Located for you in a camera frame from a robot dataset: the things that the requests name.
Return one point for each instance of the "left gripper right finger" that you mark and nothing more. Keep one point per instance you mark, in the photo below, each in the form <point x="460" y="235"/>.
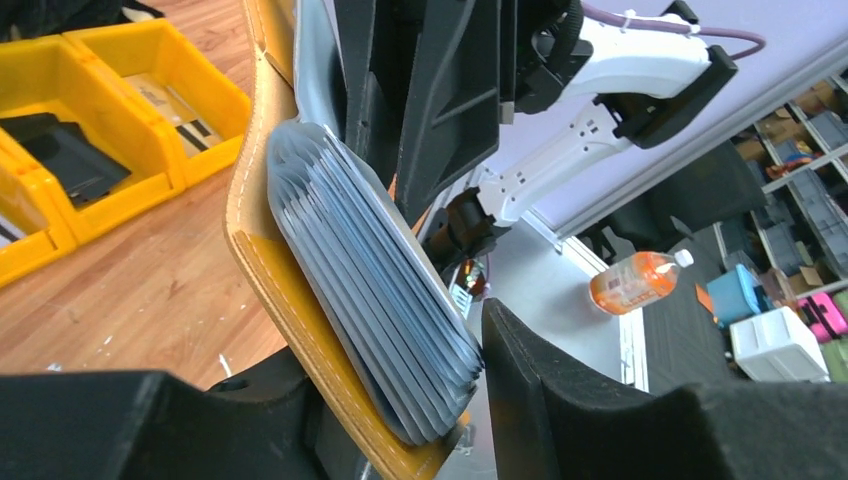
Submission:
<point x="554" y="417"/>

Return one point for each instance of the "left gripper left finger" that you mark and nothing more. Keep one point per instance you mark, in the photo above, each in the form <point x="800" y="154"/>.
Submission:
<point x="149" y="424"/>

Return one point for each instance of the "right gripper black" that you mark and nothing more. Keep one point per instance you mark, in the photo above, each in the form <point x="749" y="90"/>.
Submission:
<point x="451" y="114"/>

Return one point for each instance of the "yellow leather card holder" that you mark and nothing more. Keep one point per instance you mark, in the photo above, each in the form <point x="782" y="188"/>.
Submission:
<point x="336" y="266"/>

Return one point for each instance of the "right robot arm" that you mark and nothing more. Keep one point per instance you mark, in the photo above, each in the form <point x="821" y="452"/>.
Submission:
<point x="647" y="79"/>

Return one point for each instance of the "tan striped cards stack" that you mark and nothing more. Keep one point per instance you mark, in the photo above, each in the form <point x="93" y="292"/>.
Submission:
<point x="195" y="135"/>

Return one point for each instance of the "black cards stack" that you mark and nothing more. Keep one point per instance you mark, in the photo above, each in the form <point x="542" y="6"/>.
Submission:
<point x="85" y="172"/>

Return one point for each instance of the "orange drink bottle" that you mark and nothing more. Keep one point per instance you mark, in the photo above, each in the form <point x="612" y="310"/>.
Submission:
<point x="637" y="281"/>

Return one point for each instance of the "blue plastic container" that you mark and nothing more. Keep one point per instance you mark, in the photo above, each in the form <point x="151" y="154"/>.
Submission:
<point x="734" y="296"/>

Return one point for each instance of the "right yellow plastic bin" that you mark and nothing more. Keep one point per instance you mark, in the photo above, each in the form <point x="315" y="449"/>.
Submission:
<point x="202" y="114"/>

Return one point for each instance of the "yellow plastic bin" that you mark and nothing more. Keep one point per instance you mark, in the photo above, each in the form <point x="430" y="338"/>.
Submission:
<point x="32" y="236"/>
<point x="202" y="114"/>
<point x="51" y="75"/>

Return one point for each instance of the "white storage box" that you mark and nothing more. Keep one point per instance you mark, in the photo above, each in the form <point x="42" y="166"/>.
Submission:
<point x="776" y="346"/>

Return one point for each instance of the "left yellow plastic bin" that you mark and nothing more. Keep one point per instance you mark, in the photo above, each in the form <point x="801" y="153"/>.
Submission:
<point x="32" y="236"/>

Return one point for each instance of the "middle yellow plastic bin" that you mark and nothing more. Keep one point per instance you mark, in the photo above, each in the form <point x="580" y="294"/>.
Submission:
<point x="51" y="75"/>

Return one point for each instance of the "black floral plush blanket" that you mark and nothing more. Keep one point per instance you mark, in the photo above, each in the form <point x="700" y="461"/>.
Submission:
<point x="29" y="19"/>

